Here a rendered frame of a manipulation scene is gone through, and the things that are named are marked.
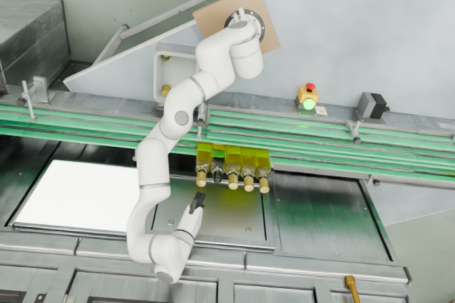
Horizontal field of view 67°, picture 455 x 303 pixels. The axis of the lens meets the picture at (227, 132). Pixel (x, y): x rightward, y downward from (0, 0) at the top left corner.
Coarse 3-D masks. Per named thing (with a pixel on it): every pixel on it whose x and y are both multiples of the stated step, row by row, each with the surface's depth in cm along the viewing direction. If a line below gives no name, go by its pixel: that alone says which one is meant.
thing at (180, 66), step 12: (156, 60) 130; (180, 60) 137; (192, 60) 137; (156, 72) 133; (168, 72) 140; (180, 72) 140; (192, 72) 140; (156, 84) 136; (168, 84) 143; (156, 96) 139
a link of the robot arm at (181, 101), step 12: (180, 84) 97; (192, 84) 97; (168, 96) 94; (180, 96) 93; (192, 96) 96; (204, 96) 99; (168, 108) 92; (180, 108) 92; (192, 108) 96; (168, 120) 92; (180, 120) 92; (192, 120) 96; (168, 132) 96; (180, 132) 94
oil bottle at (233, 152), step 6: (228, 150) 135; (234, 150) 136; (240, 150) 137; (228, 156) 132; (234, 156) 133; (240, 156) 134; (228, 162) 130; (234, 162) 130; (240, 162) 131; (228, 168) 129; (234, 168) 128; (240, 168) 130; (228, 174) 130
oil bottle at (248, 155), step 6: (246, 150) 137; (252, 150) 138; (246, 156) 134; (252, 156) 135; (246, 162) 131; (252, 162) 132; (246, 168) 129; (252, 168) 129; (240, 174) 132; (252, 174) 130
